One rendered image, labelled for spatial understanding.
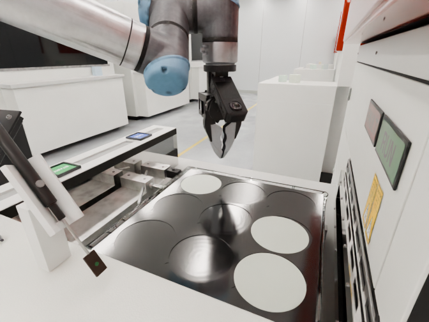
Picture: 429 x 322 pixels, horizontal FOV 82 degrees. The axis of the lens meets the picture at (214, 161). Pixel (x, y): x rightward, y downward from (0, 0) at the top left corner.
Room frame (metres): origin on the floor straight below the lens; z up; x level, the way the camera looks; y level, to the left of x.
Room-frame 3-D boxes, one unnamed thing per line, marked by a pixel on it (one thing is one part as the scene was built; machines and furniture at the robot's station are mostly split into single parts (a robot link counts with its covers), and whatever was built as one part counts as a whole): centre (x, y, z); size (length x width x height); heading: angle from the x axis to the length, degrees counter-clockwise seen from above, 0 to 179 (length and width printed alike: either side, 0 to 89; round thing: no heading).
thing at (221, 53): (0.57, -0.01, 1.19); 0.08 x 0.08 x 0.05
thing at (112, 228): (0.47, 0.14, 0.90); 0.38 x 0.01 x 0.01; 157
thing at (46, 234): (0.22, 0.18, 1.03); 0.06 x 0.04 x 0.13; 67
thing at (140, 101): (5.72, 1.42, 1.00); 1.80 x 1.08 x 2.00; 157
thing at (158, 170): (0.64, 0.17, 0.89); 0.08 x 0.03 x 0.03; 67
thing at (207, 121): (0.55, 0.00, 1.05); 0.05 x 0.02 x 0.09; 111
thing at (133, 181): (0.56, 0.20, 0.89); 0.08 x 0.03 x 0.03; 67
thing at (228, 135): (0.58, -0.03, 1.01); 0.06 x 0.03 x 0.09; 21
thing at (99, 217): (0.49, 0.23, 0.87); 0.36 x 0.08 x 0.03; 157
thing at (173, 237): (0.40, -0.02, 0.90); 0.34 x 0.34 x 0.01; 66
